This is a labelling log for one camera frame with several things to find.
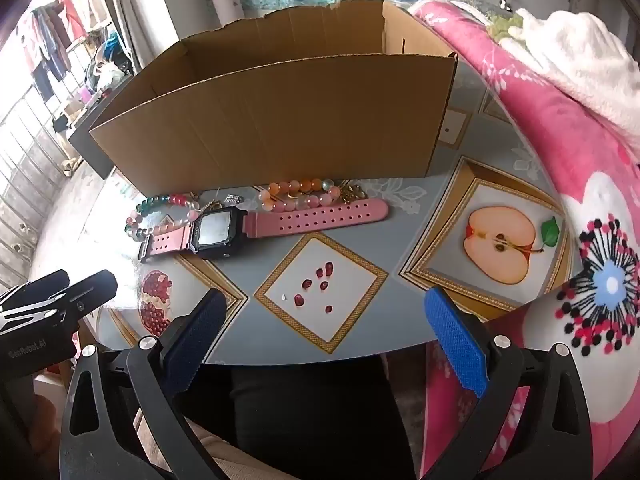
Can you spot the brown cardboard box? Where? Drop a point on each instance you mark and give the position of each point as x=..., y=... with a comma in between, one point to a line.
x=275, y=125

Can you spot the hanging clothes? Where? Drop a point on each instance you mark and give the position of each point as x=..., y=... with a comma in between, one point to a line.
x=45, y=35

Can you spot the white curtain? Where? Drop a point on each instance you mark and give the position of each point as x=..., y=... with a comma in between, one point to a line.
x=135, y=10

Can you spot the dark grey panel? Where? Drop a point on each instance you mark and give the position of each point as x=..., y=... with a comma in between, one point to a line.
x=90, y=145

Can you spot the small silver hair comb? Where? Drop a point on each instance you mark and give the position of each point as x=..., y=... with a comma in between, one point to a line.
x=233, y=199

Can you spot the green plush cloth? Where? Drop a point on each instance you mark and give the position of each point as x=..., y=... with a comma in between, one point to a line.
x=502, y=27

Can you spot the white fluffy blanket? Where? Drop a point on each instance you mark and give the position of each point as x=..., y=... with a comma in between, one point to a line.
x=590, y=60

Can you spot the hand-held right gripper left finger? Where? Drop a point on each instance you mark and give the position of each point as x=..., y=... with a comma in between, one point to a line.
x=200, y=332

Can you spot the metal window railing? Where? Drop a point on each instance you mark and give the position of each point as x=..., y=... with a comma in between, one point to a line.
x=25, y=170

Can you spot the pile of assorted clutter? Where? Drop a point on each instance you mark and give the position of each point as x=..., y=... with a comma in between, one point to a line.
x=107, y=70

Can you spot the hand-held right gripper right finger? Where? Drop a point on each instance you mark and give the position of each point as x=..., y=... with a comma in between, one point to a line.
x=455, y=340

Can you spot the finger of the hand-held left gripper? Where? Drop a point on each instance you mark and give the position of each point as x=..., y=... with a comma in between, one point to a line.
x=40, y=285
x=95, y=287

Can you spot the pink floral blanket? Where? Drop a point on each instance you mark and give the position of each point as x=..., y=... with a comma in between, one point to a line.
x=550, y=125

